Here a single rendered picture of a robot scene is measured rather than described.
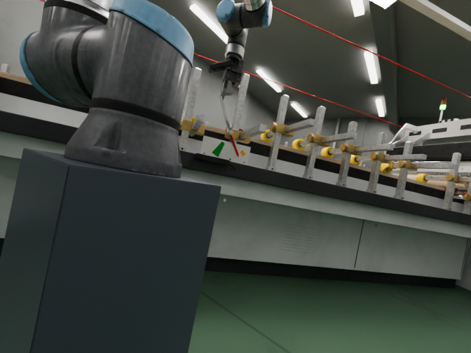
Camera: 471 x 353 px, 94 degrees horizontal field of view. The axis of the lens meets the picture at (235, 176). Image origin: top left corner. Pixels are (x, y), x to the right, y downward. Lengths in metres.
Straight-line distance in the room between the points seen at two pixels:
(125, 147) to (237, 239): 1.22
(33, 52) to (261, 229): 1.34
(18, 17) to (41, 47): 4.27
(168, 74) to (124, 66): 0.06
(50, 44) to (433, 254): 2.77
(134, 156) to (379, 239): 2.02
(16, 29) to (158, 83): 4.44
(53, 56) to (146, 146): 0.25
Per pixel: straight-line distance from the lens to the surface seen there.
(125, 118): 0.38
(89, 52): 0.47
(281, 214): 1.57
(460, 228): 2.52
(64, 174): 0.30
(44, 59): 0.57
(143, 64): 0.40
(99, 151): 0.37
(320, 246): 1.81
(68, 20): 0.57
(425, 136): 3.85
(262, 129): 0.94
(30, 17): 4.89
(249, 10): 1.09
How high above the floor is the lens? 0.62
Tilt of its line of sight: level
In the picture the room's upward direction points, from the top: 11 degrees clockwise
